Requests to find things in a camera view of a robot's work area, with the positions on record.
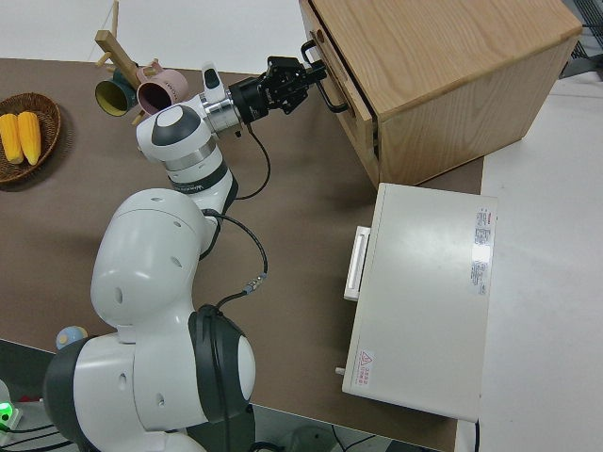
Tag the round wicker basket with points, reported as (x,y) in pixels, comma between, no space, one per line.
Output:
(49,141)

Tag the brown table mat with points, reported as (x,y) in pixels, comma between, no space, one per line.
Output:
(306,235)

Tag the pink mug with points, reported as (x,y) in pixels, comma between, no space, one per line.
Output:
(162,92)

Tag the light wooden cabinet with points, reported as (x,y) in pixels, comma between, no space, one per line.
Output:
(447,70)

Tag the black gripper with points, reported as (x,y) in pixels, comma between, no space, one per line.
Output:
(256,101)

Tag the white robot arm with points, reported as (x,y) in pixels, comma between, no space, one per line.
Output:
(146,263)
(9,416)

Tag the wooden mug tree stand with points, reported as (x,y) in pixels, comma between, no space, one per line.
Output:
(123,56)

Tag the white toaster oven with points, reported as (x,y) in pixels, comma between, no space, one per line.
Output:
(419,301)

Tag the wooden drawer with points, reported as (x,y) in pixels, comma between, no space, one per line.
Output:
(363,136)

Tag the yellow corn cob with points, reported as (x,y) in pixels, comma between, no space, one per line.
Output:
(9,139)
(29,136)

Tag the green mug yellow inside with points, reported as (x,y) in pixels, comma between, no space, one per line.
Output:
(110,96)

